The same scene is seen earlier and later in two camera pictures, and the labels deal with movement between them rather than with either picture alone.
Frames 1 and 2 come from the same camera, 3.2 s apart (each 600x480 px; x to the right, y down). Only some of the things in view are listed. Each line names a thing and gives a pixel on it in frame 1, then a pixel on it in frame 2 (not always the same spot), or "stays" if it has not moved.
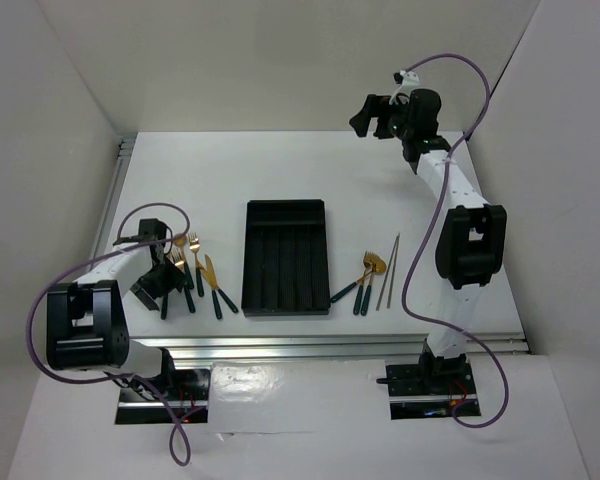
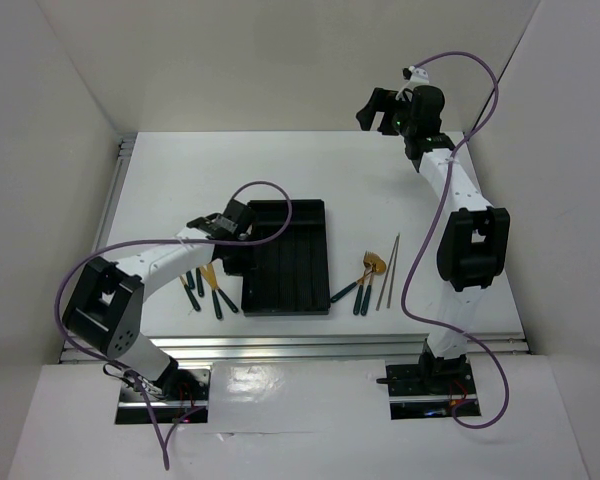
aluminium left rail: x=104 y=233 stays
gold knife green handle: x=214 y=284 stays
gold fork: x=176 y=256 → x=190 y=294
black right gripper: x=375 y=107 stays
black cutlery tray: x=285 y=261 stays
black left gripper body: x=162 y=279 → x=240 y=261
